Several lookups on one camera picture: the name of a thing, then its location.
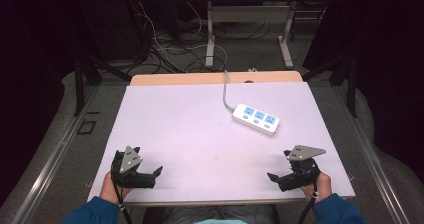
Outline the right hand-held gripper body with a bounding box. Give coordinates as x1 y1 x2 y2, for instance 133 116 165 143
276 144 328 193

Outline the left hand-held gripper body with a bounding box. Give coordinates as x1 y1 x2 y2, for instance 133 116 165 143
111 145 158 189

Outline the person's right hand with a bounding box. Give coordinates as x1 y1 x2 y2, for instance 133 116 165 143
299 171 334 204

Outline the person's left hand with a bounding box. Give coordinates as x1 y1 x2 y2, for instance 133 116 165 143
99 170 133 205

